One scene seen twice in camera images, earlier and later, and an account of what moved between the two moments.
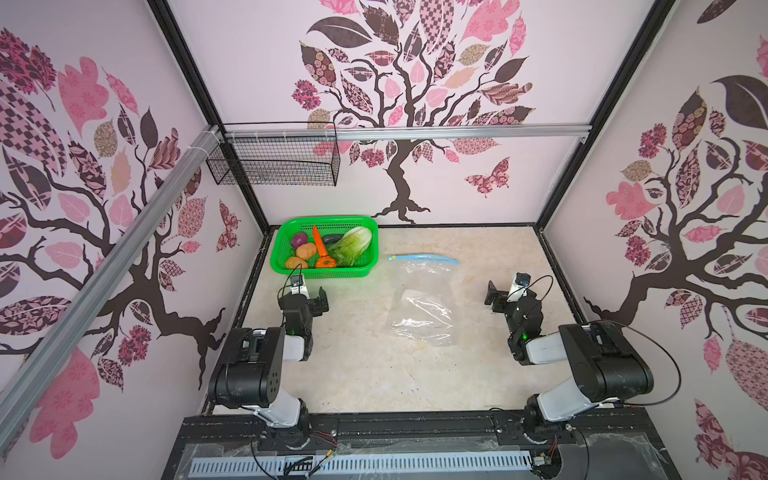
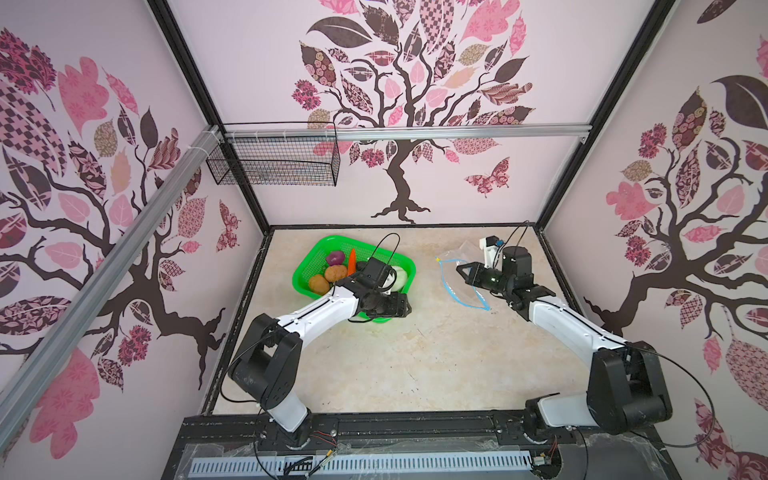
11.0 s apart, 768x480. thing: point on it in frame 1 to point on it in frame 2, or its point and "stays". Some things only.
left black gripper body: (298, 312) to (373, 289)
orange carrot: (321, 246) to (352, 263)
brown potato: (292, 263) to (319, 285)
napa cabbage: (352, 243) to (401, 278)
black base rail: (618, 444) stays
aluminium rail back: (281, 133) stays
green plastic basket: (325, 225) to (380, 318)
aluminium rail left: (51, 357) stays
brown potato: (306, 251) to (335, 273)
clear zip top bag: (422, 309) to (461, 289)
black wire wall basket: (304, 153) stays
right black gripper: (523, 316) to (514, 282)
